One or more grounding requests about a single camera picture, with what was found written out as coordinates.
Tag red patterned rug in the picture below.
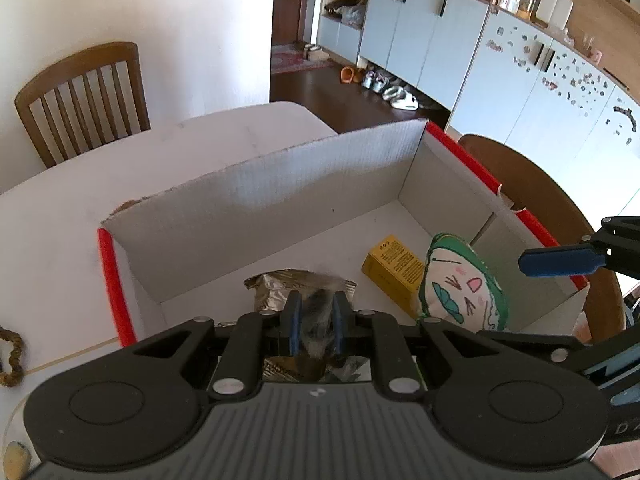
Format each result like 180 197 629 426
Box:
270 44 331 76

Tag brown slatted wooden chair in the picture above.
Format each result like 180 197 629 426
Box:
15 41 152 170

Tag green white cat plush pendant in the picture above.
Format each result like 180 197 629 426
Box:
414 232 510 332

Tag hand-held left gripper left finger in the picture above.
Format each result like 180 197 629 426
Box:
127 291 303 401

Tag grey fluffy item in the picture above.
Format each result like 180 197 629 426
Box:
295 272 373 383

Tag grey sneakers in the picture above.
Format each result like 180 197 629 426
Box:
362 71 396 93

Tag white shoes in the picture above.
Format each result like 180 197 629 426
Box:
382 85 421 111

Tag white square container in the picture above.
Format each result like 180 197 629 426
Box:
535 0 573 28

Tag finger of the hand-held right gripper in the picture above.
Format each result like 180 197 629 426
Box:
475 329 588 367
518 216 640 281

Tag gold foil packet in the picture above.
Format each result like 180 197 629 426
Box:
244 269 358 383

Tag small yellow box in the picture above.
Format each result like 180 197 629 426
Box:
361 235 426 318

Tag dark wooden door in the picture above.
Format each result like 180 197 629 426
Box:
274 0 321 46

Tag light blue wall cabinet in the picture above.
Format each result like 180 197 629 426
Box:
316 0 640 241

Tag red and white cardboard box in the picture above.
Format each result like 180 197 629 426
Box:
97 119 591 348

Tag brown round-backed chair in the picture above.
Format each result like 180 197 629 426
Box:
457 134 623 343

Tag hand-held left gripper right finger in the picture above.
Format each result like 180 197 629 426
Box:
331 291 501 401

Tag cabinet stickers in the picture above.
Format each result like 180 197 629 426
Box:
485 25 640 146

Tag yellowish small object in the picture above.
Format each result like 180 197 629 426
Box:
7 440 31 476

